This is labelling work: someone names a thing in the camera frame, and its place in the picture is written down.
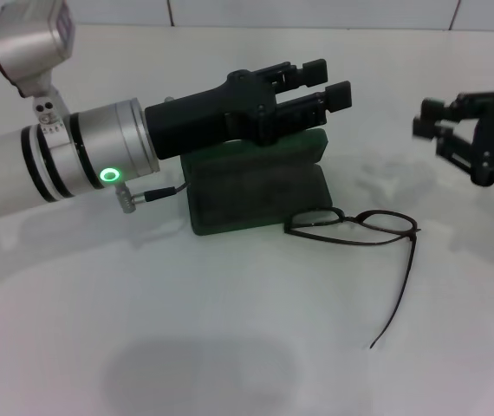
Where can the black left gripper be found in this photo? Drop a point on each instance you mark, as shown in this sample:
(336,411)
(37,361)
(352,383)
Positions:
(195,117)

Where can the black framed glasses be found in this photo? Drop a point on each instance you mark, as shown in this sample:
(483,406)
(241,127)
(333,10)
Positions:
(291,228)

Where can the silver left flange stub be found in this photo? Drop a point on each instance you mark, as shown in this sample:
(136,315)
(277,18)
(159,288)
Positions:
(169,99)

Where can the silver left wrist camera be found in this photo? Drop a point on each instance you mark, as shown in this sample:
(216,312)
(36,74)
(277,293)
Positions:
(26,47)

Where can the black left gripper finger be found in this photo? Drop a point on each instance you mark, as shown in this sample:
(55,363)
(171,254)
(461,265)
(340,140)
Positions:
(338,94)

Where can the green glasses case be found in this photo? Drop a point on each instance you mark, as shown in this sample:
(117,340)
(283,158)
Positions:
(251,195)

